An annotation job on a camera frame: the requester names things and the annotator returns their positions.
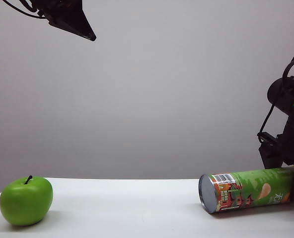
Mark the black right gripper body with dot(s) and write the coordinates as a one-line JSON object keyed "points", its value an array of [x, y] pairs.
{"points": [[293, 141]]}

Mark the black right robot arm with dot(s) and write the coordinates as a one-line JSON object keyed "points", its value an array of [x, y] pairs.
{"points": [[287, 96]]}

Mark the green apple with dark stem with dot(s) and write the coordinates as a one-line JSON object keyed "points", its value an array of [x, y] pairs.
{"points": [[25, 203]]}

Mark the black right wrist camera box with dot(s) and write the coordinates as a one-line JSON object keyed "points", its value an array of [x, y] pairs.
{"points": [[270, 151]]}

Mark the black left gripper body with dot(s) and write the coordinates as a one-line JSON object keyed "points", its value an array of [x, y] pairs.
{"points": [[41, 6]]}

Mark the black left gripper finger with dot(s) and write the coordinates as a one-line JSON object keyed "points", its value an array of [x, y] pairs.
{"points": [[72, 30], [72, 17]]}

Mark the green Lay's chips can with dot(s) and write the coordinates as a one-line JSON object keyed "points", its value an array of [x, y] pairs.
{"points": [[246, 192]]}

